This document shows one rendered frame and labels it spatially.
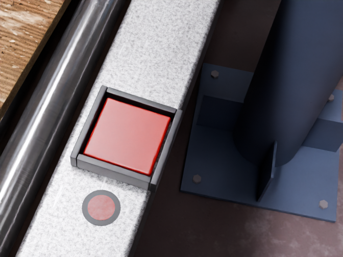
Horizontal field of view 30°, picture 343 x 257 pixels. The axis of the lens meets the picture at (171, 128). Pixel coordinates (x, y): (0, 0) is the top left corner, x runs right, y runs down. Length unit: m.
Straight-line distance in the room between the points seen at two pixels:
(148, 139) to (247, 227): 1.01
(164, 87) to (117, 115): 0.06
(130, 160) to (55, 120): 0.08
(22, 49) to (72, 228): 0.17
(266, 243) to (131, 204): 1.02
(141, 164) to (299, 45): 0.71
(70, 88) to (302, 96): 0.79
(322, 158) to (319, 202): 0.12
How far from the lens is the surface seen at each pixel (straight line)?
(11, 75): 0.57
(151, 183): 0.53
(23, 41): 0.59
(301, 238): 1.56
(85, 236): 0.53
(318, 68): 1.24
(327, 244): 1.58
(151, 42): 0.62
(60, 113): 0.57
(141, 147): 0.54
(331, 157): 1.66
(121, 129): 0.55
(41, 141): 0.56
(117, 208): 0.53
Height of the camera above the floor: 1.41
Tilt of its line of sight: 61 degrees down
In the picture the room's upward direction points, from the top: 11 degrees clockwise
